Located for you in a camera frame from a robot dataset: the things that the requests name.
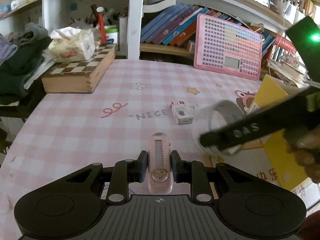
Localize small white staples box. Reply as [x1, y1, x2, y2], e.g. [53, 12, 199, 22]
[170, 101, 194, 125]

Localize person hand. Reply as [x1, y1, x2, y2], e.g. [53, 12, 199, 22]
[286, 126, 319, 184]

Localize pink correction tape dispenser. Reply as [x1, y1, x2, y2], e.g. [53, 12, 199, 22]
[147, 132, 174, 195]

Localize floral tissue pack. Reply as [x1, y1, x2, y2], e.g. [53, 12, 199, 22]
[48, 27, 96, 63]

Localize pink learning tablet board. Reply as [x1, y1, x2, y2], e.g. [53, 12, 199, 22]
[194, 14, 263, 81]

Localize row of blue books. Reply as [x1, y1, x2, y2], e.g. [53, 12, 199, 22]
[139, 3, 226, 47]

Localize clear tape roll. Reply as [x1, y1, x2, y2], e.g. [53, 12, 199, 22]
[191, 100, 244, 157]

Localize yellow cardboard box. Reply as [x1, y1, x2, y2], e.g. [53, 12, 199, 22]
[209, 74, 320, 210]

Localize white cable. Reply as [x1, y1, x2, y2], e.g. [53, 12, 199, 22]
[266, 0, 288, 81]

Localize pile of clothes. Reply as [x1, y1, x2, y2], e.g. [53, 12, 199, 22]
[1, 22, 53, 106]

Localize red books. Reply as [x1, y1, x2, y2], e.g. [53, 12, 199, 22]
[261, 34, 297, 62]

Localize red toy bottle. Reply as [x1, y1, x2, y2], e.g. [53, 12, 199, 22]
[91, 4, 106, 44]

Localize white green-lid jar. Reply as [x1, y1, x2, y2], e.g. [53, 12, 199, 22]
[104, 25, 119, 44]

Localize pink checkered tablecloth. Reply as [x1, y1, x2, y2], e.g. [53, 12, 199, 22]
[0, 59, 320, 240]

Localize white bookshelf frame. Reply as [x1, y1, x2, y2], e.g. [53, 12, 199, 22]
[1, 0, 292, 59]

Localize pile of papers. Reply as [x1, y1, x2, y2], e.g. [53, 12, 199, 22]
[267, 60, 308, 88]

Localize wooden chess board box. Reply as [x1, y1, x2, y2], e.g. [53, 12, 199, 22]
[41, 44, 118, 93]

